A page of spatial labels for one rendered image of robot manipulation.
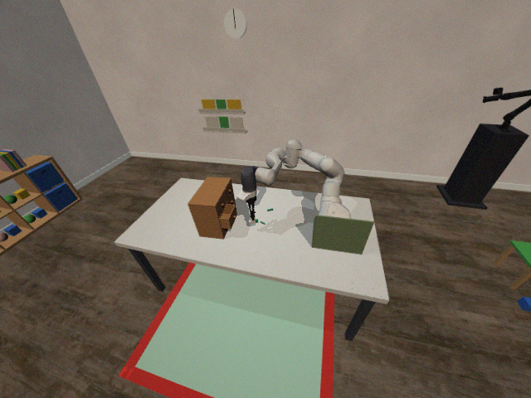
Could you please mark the brown wooden chest of drawers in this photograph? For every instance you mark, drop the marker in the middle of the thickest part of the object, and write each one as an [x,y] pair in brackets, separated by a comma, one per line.
[203,207]

